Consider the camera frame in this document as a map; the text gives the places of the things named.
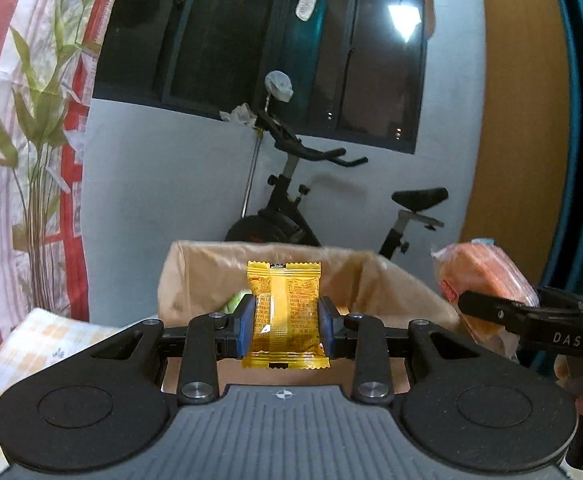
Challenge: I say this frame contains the black exercise bike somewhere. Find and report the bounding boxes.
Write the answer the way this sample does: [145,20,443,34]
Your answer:
[224,104,450,261]

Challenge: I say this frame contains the printed room scene curtain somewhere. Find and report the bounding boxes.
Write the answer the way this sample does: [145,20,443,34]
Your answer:
[0,0,115,344]

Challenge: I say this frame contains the brown cardboard box with liner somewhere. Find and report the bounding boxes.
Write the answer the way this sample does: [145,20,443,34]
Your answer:
[157,242,461,404]

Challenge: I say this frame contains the blue biscuit package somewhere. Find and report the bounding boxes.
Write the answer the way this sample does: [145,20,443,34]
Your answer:
[430,237,541,361]

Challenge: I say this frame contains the yellow snack packet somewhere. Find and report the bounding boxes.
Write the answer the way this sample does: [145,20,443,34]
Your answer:
[243,261,331,370]

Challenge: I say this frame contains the dark window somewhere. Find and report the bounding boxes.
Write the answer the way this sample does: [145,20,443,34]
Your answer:
[94,0,428,154]

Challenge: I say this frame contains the checkered yellow tablecloth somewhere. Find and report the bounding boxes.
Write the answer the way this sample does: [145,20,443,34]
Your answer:
[0,309,118,473]

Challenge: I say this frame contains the wooden wardrobe panel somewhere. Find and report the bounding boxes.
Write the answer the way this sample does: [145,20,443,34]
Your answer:
[462,0,569,283]

